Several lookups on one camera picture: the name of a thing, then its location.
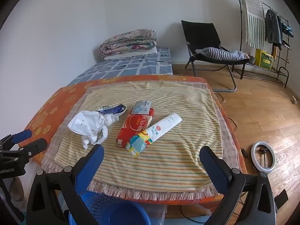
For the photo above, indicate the blue garment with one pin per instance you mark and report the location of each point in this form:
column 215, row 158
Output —
column 287, row 30

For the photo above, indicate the black folding chair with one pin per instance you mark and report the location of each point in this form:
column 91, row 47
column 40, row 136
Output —
column 201, row 35

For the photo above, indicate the blue white wrapper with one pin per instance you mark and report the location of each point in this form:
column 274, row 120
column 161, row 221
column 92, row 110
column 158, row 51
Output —
column 112, row 109

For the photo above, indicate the person's left forearm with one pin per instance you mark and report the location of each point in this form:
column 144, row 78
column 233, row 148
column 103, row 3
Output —
column 16, row 189

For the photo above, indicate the orange flower blanket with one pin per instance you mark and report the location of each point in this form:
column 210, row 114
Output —
column 46, row 112

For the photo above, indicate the blue plastic basket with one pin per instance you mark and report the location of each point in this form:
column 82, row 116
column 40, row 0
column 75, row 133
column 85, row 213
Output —
column 98, row 204

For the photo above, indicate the black device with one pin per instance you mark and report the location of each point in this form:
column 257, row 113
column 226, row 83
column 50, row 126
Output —
column 282, row 198

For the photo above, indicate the green white striped towel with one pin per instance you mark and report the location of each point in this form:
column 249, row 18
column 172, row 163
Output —
column 254, row 21

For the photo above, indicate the blue plastic basin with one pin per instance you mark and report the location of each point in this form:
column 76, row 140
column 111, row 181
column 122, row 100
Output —
column 131, row 215

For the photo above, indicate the white folded sheet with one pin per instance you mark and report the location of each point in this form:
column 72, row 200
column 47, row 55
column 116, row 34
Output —
column 131, row 54

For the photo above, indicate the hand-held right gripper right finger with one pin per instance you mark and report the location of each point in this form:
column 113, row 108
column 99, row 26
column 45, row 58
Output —
column 214, row 168

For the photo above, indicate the dark jacket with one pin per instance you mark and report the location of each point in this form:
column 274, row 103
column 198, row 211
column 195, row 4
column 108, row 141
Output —
column 273, row 28

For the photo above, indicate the red tissue pack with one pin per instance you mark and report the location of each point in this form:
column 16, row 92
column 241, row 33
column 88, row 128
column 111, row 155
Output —
column 133, row 126

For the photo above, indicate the white packet with colourful pattern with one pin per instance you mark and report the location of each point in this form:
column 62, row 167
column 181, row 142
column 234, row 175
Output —
column 161, row 127

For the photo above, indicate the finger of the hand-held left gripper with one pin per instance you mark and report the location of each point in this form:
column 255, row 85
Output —
column 22, row 135
column 35, row 147

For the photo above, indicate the yellow box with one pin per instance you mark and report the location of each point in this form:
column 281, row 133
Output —
column 264, row 59

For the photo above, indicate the folded floral quilt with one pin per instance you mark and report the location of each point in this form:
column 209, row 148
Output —
column 129, row 42

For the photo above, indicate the black metal clothes rack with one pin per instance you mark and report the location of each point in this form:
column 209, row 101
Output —
column 241, row 39

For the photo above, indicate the white plastic bag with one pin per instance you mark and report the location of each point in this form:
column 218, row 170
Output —
column 86, row 124

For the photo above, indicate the white power strip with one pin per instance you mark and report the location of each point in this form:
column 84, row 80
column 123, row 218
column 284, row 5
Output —
column 294, row 99

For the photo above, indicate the blue checked bed sheet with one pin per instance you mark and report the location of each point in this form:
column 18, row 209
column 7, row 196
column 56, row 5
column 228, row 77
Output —
column 131, row 65

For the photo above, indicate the grey card packet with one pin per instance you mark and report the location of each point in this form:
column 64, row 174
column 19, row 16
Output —
column 141, row 106

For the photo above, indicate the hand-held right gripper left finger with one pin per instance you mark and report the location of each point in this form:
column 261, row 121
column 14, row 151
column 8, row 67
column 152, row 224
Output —
column 90, row 166

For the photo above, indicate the clear storage box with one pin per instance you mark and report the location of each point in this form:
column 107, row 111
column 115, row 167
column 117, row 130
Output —
column 157, row 215

